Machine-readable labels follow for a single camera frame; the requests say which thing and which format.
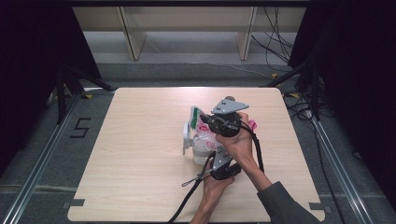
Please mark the black metal stand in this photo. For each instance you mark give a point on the black metal stand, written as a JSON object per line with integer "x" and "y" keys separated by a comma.
{"x": 61, "y": 93}
{"x": 316, "y": 90}

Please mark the metal floor rail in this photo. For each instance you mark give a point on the metal floor rail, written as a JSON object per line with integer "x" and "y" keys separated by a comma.
{"x": 37, "y": 168}
{"x": 339, "y": 168}

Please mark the person's left hand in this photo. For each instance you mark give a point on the person's left hand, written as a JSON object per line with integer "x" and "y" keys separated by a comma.
{"x": 214, "y": 188}

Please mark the light wooden shelf unit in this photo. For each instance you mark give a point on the light wooden shelf unit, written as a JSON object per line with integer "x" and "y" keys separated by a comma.
{"x": 186, "y": 18}

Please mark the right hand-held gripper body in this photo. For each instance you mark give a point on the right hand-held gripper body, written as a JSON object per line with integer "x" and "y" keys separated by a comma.
{"x": 225, "y": 124}

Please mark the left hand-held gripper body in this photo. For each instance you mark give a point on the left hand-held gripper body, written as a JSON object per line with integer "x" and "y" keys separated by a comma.
{"x": 222, "y": 161}

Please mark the clear plastic bag with items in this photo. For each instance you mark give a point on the clear plastic bag with items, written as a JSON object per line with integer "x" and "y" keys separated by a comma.
{"x": 207, "y": 138}

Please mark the person's right hand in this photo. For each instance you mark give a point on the person's right hand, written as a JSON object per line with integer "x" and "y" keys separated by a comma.
{"x": 238, "y": 146}

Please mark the grey table bracket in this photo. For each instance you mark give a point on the grey table bracket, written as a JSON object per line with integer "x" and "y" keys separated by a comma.
{"x": 74, "y": 203}
{"x": 319, "y": 207}

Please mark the dark curtain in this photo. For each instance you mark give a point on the dark curtain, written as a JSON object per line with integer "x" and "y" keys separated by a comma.
{"x": 358, "y": 77}
{"x": 31, "y": 62}

